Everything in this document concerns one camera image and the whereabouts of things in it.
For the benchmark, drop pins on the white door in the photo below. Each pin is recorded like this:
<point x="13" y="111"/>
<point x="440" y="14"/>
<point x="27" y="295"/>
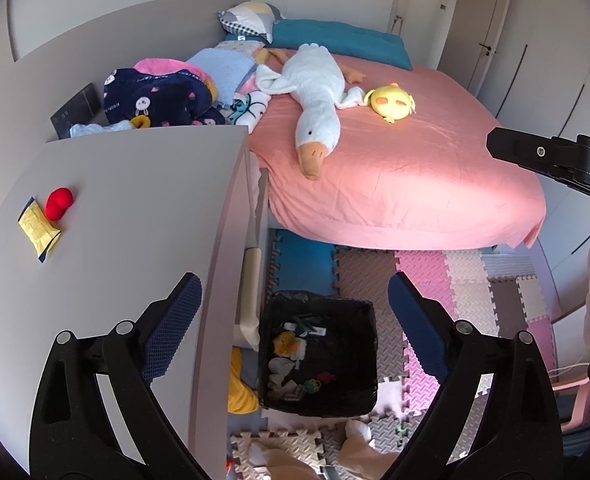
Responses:
<point x="495" y="10"/>

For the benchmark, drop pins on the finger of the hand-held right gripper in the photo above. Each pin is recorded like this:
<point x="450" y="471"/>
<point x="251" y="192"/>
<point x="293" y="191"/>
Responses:
<point x="525" y="152"/>

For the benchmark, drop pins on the yellow snack packet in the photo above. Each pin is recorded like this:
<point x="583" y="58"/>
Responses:
<point x="37" y="227"/>

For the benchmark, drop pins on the pink plastic stool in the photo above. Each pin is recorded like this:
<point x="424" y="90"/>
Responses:
<point x="575" y="385"/>

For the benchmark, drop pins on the person's right leg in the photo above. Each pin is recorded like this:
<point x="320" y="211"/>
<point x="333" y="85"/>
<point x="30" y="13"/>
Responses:
<point x="365" y="455"/>

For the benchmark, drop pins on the bed with pink sheet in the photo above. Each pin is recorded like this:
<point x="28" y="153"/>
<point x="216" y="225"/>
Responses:
<point x="400" y="185"/>

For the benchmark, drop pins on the teal pillow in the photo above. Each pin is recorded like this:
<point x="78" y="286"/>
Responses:
<point x="345" y="40"/>

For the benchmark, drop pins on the checked patchwork pillow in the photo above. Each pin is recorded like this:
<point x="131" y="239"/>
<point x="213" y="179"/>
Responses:
<point x="250" y="17"/>

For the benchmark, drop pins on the white cardboard box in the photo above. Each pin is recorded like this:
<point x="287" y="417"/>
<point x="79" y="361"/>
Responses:
<point x="315" y="331"/>

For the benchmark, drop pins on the pink doll figure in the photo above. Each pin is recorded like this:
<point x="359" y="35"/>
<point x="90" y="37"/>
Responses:
<point x="326" y="377"/>

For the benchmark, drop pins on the light blue blanket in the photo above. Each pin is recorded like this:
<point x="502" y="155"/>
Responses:
<point x="225" y="65"/>

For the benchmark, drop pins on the red heart plush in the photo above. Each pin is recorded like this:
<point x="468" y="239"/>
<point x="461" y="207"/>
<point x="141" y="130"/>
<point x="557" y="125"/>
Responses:
<point x="57" y="202"/>

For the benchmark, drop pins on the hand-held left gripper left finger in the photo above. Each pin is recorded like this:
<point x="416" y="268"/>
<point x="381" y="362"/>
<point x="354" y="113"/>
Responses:
<point x="175" y="325"/>

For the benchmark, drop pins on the small yellow toy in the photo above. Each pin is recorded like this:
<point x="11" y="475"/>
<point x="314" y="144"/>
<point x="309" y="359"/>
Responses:
<point x="140" y="122"/>

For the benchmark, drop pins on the green frog toy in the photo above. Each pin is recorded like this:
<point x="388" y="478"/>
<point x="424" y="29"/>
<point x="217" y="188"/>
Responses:
<point x="312" y="385"/>

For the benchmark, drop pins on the dark wall socket panel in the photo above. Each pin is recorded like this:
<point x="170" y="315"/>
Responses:
<point x="75" y="110"/>

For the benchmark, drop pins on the light blue cloth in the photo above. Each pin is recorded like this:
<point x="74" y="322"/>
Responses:
<point x="87" y="129"/>

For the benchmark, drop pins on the pink blanket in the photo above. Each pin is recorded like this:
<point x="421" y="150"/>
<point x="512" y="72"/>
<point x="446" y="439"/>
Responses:
<point x="160" y="64"/>

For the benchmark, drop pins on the yellow cloth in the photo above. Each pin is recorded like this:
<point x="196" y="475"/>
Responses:
<point x="240" y="390"/>

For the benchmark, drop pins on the white printed cloth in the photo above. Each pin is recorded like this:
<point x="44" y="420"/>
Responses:
<point x="250" y="110"/>

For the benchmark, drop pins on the white wardrobe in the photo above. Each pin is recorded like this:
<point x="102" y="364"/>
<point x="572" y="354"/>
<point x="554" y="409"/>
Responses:
<point x="550" y="90"/>

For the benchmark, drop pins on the person's left leg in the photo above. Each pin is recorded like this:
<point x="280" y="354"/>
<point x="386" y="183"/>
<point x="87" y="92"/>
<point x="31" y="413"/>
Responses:
<point x="285" y="465"/>

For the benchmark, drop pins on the foam puzzle floor mats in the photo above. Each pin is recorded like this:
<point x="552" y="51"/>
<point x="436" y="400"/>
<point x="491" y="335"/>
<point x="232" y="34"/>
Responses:
<point x="465" y="280"/>

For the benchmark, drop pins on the grey table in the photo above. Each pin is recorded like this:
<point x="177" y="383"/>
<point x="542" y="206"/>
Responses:
<point x="225" y="260"/>

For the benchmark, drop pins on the navy rabbit print blanket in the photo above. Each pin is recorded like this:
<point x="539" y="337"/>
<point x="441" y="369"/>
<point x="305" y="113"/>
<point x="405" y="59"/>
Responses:
<point x="160" y="95"/>

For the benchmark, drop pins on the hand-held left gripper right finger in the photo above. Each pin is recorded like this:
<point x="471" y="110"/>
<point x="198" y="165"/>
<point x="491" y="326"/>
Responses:
<point x="415" y="320"/>

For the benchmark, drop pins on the white goose plush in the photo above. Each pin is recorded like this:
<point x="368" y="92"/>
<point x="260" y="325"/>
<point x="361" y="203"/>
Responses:
<point x="315" y="105"/>

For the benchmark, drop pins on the brown plush toy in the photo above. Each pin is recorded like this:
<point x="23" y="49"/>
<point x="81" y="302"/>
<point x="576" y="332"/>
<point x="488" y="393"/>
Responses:
<point x="285" y="342"/>

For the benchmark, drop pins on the black trash bin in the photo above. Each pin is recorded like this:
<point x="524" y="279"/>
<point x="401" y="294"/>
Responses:
<point x="355" y="320"/>

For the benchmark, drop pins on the person's leg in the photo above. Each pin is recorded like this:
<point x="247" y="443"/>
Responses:
<point x="365" y="455"/>
<point x="285" y="465"/>

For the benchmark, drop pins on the yellow chick plush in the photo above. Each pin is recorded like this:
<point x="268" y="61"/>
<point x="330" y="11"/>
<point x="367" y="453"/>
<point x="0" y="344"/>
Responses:
<point x="390" y="102"/>

